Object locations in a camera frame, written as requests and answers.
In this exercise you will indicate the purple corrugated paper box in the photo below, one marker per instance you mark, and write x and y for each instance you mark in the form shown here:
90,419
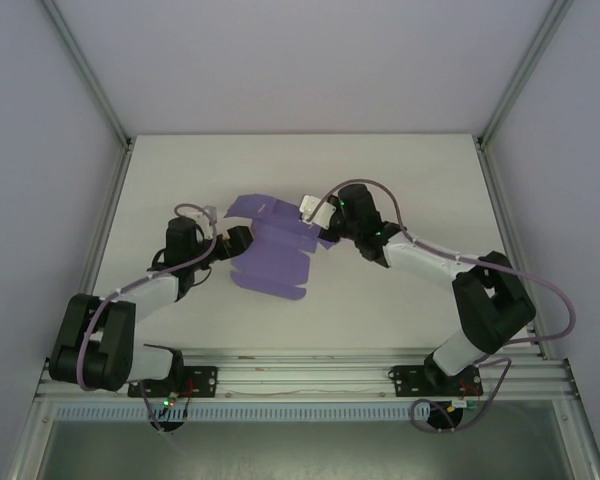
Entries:
275,250

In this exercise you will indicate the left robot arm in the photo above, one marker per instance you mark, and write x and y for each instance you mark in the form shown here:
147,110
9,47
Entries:
100,340

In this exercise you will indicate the small green LED board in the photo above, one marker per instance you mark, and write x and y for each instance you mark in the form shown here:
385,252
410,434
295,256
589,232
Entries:
167,401

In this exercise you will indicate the grey metal sheet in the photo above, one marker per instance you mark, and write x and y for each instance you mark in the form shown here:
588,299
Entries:
305,450

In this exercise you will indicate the aluminium table side rail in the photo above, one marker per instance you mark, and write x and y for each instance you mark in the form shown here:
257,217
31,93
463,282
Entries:
502,220
106,220

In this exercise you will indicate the long aluminium base rail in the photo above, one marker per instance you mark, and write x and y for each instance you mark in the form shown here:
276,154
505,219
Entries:
305,375

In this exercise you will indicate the aluminium upright frame post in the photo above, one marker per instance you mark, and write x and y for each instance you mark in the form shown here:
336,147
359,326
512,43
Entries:
87,75
522,75

